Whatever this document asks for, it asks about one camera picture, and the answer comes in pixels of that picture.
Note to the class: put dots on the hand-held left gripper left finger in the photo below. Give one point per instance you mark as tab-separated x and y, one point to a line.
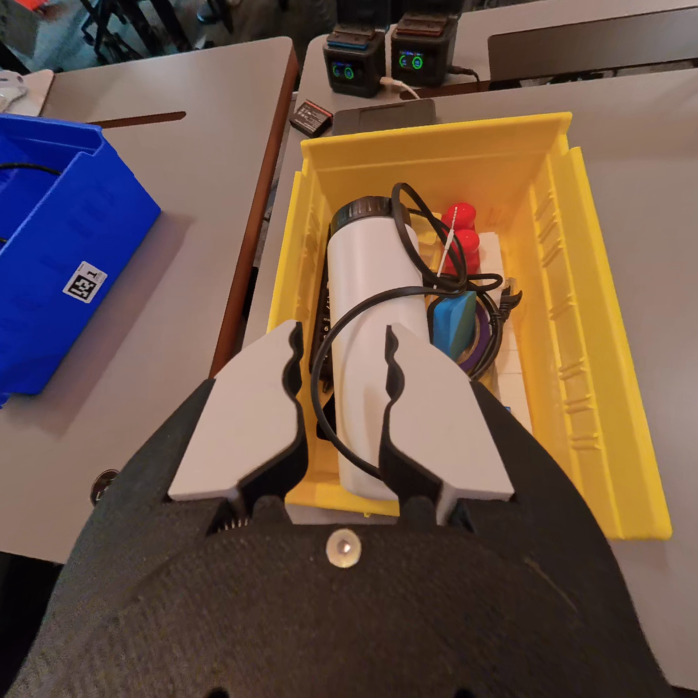
240	425

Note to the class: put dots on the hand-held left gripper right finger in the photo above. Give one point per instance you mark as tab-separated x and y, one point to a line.
447	436

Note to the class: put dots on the yellow plastic bin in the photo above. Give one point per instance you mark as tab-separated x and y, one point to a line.
572	327

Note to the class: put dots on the round dark desk grommet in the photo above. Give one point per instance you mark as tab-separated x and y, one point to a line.
103	482

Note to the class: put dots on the grey desk with brown edge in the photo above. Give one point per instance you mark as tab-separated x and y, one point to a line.
191	191

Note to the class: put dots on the purple tape roll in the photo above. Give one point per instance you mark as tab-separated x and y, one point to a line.
480	349

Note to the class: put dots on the blue sponge block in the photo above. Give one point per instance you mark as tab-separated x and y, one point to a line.
452	321

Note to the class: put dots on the black printed adapter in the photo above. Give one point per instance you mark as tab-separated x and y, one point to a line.
319	338

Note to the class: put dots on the white zip tie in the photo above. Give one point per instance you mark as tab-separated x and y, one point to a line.
447	248

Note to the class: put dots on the blue plastic bin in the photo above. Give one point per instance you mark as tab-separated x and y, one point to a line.
65	245

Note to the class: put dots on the small black battery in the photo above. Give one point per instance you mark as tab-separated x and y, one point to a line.
311	117

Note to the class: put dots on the black charger dock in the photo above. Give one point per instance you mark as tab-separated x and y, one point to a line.
422	52
354	63

